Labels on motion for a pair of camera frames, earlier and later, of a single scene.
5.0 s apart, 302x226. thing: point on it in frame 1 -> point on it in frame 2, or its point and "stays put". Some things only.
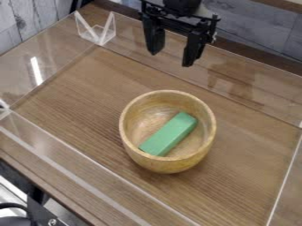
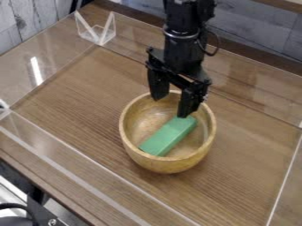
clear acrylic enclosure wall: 192,140 stays put
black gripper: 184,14 -> 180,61
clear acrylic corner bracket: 95,34 stays put
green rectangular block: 157,144 stays put
